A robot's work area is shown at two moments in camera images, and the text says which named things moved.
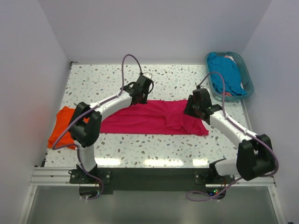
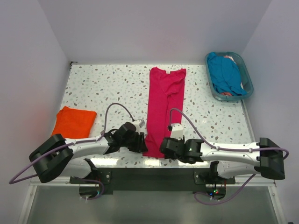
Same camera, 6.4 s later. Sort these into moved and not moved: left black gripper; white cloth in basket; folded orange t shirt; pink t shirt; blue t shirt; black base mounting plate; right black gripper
Moved: right black gripper; left black gripper; pink t shirt
Not moved: white cloth in basket; black base mounting plate; blue t shirt; folded orange t shirt
